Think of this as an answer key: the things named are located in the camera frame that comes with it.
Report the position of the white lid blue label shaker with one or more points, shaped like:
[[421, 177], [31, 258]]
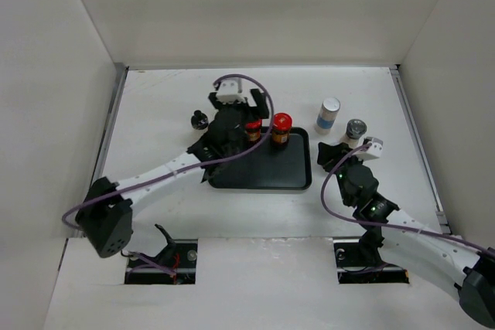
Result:
[[327, 115]]

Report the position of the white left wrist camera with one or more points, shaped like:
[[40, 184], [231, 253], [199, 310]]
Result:
[[230, 91]]

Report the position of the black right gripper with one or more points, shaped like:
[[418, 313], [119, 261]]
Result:
[[328, 152]]

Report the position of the grey lid salt grinder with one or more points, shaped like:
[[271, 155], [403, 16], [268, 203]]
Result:
[[355, 130]]

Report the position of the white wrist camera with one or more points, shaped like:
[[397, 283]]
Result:
[[230, 91], [372, 150]]

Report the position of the black knob grinder bottle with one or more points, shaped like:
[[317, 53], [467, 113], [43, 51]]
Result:
[[199, 121]]

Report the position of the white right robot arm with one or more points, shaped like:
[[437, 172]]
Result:
[[463, 270]]

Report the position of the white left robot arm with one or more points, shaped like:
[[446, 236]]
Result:
[[109, 207]]

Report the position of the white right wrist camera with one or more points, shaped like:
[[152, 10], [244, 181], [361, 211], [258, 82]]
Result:
[[372, 150]]

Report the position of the red lid sauce jar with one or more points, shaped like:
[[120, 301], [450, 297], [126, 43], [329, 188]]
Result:
[[253, 131], [280, 132]]

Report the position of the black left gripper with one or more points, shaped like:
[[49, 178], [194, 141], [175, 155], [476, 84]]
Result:
[[258, 100]]

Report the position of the black plastic tray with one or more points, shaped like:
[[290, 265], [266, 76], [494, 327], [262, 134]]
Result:
[[271, 168]]

